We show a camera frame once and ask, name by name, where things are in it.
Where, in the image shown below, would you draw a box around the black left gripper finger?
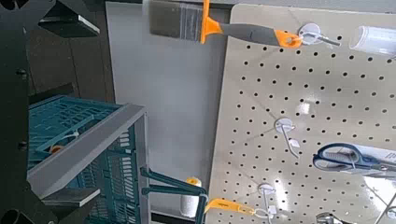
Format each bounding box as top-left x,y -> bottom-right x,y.
41,187 -> 101,224
37,0 -> 101,39

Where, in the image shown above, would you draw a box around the teal plastic crate grey rim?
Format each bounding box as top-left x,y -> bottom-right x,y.
27,94 -> 150,224

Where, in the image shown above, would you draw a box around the grey panel under pegboard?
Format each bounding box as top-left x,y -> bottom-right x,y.
105,1 -> 233,218

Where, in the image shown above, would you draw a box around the white pegboard hook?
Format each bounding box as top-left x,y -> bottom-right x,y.
298,22 -> 342,48
257,182 -> 278,218
274,117 -> 302,160

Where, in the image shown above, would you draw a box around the beige pegboard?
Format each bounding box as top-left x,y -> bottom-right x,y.
205,3 -> 396,224

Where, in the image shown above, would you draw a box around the white red sealant tube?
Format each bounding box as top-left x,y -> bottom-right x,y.
348,25 -> 396,59

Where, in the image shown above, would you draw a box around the white paint roller yellow handle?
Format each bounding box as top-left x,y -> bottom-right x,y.
179,176 -> 257,218

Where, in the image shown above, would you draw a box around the paint brush orange grey handle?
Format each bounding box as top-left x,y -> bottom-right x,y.
148,0 -> 304,49

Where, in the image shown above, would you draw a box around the blue handled scissors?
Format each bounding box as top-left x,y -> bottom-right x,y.
312,142 -> 396,173

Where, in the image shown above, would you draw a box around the blue-handled scissors in package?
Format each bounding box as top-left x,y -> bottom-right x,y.
348,143 -> 396,200

